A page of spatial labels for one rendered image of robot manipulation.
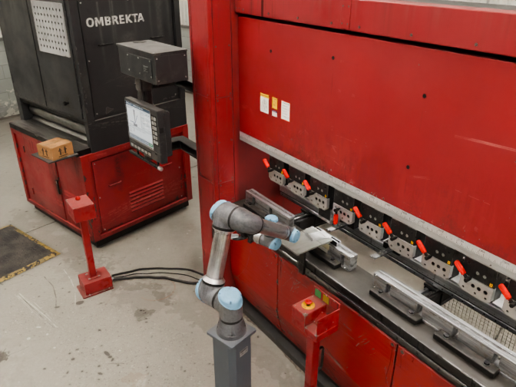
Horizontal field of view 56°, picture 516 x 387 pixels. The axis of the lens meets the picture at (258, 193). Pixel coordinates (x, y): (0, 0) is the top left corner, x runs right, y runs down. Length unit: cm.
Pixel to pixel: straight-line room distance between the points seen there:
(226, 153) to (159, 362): 148
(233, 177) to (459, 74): 186
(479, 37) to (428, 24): 23
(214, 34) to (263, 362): 216
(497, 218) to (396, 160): 52
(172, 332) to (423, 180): 224
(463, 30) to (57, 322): 332
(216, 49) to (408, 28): 135
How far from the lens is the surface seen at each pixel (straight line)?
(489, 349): 240
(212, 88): 316
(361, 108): 242
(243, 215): 228
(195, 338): 369
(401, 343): 256
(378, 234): 253
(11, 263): 489
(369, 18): 232
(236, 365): 259
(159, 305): 401
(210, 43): 311
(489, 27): 198
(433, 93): 215
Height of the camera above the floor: 247
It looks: 26 degrees down
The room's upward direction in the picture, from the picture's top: straight up
